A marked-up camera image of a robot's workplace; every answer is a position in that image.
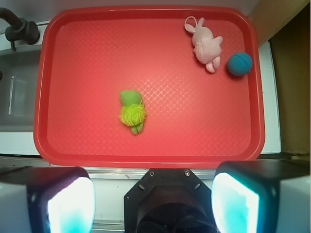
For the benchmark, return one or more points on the green plush turtle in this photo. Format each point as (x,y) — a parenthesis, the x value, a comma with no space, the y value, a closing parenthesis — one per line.
(133,112)

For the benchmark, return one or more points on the pink plush bunny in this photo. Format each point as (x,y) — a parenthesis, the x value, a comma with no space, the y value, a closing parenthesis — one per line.
(207,48)

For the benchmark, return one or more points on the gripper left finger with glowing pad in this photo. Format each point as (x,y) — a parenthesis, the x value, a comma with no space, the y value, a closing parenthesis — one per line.
(46,200)

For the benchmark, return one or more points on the red plastic tray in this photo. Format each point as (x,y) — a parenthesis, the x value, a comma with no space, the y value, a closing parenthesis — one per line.
(195,119)

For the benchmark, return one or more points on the blue textured ball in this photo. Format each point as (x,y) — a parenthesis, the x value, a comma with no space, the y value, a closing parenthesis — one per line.
(240,64)

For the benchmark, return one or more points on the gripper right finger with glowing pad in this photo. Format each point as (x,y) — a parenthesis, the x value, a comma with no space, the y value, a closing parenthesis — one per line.
(262,197)

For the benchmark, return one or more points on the dark grey faucet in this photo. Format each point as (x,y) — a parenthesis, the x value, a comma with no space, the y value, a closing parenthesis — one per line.
(19,29)

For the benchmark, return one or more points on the grey sink basin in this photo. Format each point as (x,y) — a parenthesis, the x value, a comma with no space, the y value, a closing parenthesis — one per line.
(19,70)

